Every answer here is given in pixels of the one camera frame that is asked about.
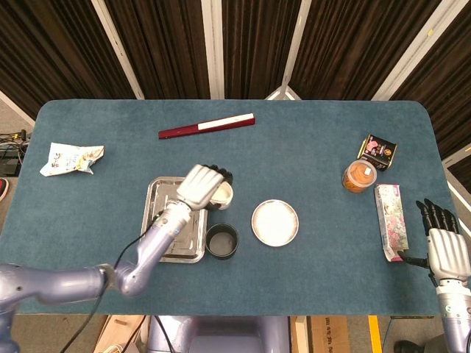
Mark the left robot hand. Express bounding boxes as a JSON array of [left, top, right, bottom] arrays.
[[175, 163, 234, 211]]

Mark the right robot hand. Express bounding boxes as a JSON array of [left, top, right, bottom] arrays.
[[397, 198, 471, 282]]

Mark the white paper cup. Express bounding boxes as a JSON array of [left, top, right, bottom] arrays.
[[212, 182, 234, 210]]

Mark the black cup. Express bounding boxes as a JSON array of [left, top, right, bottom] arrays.
[[205, 223, 240, 261]]

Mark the rectangular steel tray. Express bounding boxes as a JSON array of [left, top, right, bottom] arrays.
[[141, 176, 209, 264]]

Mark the red and white folded fan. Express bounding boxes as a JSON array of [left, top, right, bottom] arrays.
[[157, 113, 257, 140]]

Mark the long floral paper box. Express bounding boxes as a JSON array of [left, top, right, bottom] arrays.
[[374, 183, 411, 263]]

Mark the white round plate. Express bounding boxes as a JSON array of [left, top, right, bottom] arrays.
[[251, 199, 300, 247]]

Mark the clear jar of rubber bands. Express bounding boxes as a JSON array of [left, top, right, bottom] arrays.
[[343, 159, 378, 193]]

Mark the black luncheon meat can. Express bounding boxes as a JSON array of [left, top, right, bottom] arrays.
[[357, 134, 398, 172]]

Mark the crumpled snack bag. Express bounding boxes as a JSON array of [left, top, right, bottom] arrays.
[[39, 142, 105, 177]]

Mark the dark brown pleated curtain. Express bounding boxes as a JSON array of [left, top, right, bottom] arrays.
[[0, 0, 471, 159]]

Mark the lilac robot torso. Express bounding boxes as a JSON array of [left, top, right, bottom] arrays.
[[146, 315, 291, 353]]

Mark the wooden crate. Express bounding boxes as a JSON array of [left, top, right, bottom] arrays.
[[93, 315, 148, 353]]

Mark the white frame post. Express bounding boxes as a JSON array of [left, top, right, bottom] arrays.
[[91, 0, 145, 100], [201, 0, 225, 99], [371, 0, 452, 101], [264, 0, 314, 101]]

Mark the black torso cable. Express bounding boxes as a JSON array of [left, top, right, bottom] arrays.
[[152, 315, 174, 353]]

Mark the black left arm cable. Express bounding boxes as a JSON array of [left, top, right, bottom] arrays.
[[58, 211, 166, 353]]

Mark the floor cables and power strip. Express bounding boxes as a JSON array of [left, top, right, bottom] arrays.
[[0, 128, 30, 177]]

